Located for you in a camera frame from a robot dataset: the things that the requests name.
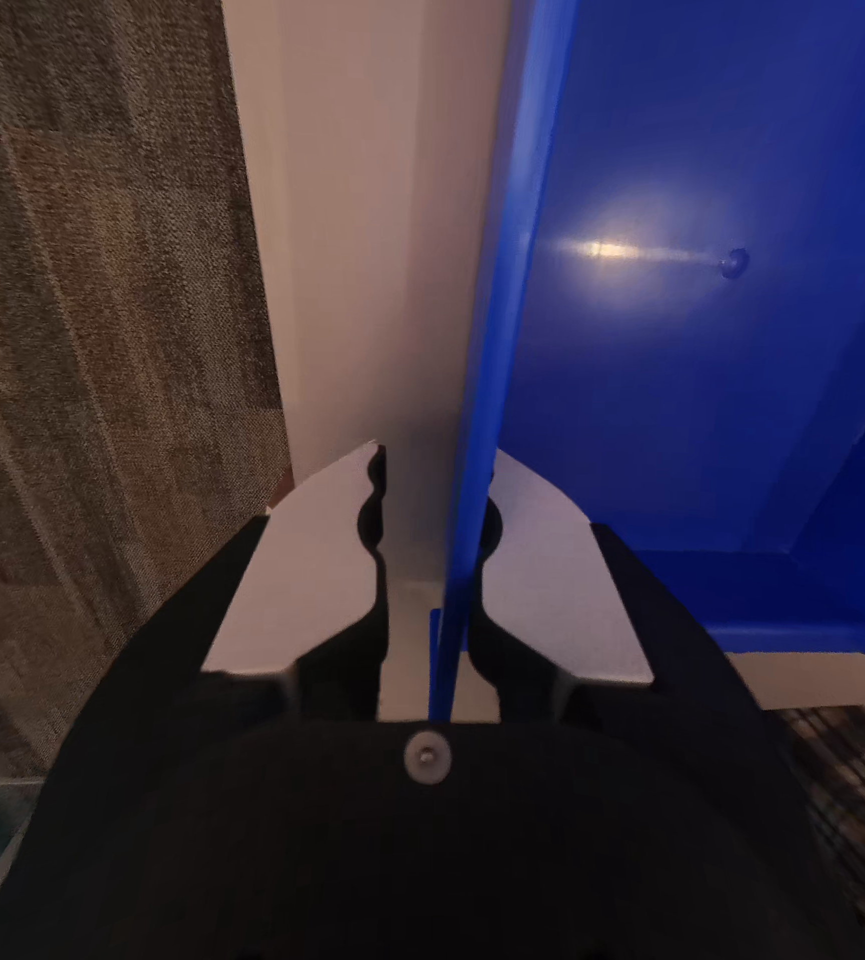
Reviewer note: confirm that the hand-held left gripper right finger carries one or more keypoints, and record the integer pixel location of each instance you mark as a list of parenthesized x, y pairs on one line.
[(560, 592)]

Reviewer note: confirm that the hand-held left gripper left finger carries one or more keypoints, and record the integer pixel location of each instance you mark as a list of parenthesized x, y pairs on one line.
[(305, 592)]

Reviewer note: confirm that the blue plastic bin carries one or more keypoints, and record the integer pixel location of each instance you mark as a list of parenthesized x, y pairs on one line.
[(665, 375)]

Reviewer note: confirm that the person's plaid shirt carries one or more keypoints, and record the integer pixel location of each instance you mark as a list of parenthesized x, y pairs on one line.
[(852, 810)]

